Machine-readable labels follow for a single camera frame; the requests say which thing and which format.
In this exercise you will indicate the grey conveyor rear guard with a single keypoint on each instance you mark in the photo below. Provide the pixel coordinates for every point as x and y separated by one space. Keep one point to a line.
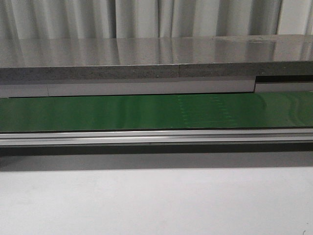
180 85

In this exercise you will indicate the green conveyor belt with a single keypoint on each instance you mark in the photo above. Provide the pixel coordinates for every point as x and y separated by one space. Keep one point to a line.
164 111

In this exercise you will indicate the white pleated curtain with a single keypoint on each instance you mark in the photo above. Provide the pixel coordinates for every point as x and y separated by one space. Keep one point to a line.
78 19

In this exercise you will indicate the aluminium conveyor front rail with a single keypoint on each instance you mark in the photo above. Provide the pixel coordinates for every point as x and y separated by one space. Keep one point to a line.
156 136

